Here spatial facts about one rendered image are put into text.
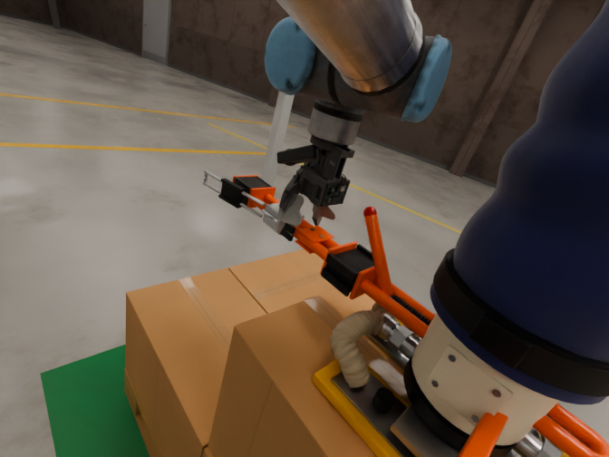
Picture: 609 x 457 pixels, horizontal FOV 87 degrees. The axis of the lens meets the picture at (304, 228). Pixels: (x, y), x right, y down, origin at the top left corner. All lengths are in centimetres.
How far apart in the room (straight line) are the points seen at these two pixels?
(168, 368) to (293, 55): 88
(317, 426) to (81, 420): 123
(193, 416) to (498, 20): 855
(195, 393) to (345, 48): 90
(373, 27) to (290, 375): 49
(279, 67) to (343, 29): 20
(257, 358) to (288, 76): 44
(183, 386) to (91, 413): 69
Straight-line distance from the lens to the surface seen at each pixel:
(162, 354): 109
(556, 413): 58
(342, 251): 62
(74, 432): 163
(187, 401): 100
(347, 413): 55
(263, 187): 80
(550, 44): 868
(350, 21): 28
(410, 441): 53
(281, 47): 48
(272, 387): 57
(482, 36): 870
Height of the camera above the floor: 139
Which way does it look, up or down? 27 degrees down
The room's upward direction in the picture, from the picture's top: 17 degrees clockwise
